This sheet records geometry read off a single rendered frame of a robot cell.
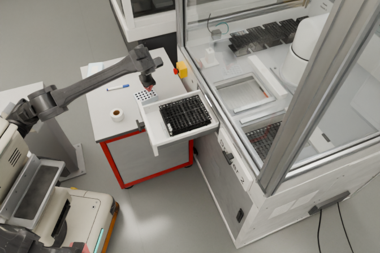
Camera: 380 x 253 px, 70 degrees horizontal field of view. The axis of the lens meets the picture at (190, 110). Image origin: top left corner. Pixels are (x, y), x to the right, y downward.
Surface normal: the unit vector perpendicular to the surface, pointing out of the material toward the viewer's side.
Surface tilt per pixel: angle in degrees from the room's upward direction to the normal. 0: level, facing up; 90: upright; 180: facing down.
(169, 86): 0
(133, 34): 90
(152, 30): 90
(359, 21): 90
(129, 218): 0
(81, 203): 0
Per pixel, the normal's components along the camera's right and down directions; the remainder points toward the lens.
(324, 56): -0.93, 0.29
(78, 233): 0.00, -0.63
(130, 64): 0.04, 0.14
